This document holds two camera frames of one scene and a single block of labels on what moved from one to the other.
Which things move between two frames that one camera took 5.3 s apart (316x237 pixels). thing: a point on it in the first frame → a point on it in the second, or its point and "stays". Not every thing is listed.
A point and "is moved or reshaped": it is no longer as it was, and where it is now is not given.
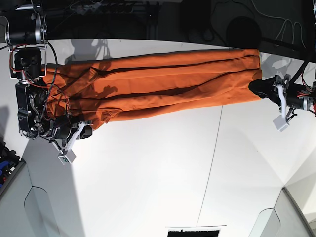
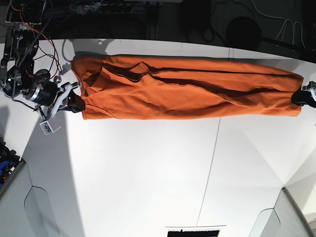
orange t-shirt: [95, 93] is moved or reshaped
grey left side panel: [25, 211] stays
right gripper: [268, 88] → [304, 97]
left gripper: [83, 128] → [49, 110]
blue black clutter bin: [10, 166] stays
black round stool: [243, 32] stays
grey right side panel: [285, 219] stays
